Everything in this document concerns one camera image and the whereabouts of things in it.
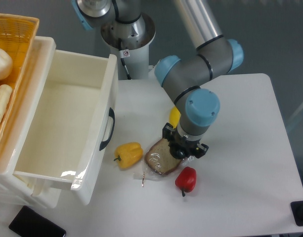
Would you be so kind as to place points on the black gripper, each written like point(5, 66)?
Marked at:
point(190, 147)

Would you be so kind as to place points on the dark purple mangosteen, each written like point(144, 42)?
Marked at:
point(177, 153)

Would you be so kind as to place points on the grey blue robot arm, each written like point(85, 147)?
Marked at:
point(215, 56)

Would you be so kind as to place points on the yellow banana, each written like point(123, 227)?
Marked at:
point(174, 117)

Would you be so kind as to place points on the bagged brown bread slice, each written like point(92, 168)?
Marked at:
point(158, 164)

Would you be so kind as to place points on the red bell pepper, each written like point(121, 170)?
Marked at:
point(186, 180)

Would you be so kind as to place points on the yellow bell pepper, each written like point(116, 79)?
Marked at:
point(128, 154)

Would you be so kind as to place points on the open white plastic drawer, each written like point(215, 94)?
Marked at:
point(62, 145)

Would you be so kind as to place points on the black device at edge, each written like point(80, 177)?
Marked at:
point(297, 210)

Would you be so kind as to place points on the black smartphone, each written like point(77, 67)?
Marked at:
point(28, 223)

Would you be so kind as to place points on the white drawer cabinet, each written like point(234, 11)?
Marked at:
point(20, 187)

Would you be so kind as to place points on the long white bread roll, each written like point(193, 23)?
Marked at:
point(5, 94)

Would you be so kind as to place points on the round white bun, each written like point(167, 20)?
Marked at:
point(6, 64)

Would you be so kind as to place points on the orange woven basket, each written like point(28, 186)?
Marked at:
point(17, 34)

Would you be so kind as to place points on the black drawer handle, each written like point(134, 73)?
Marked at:
point(109, 131)

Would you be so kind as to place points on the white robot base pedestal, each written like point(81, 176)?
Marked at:
point(130, 43)

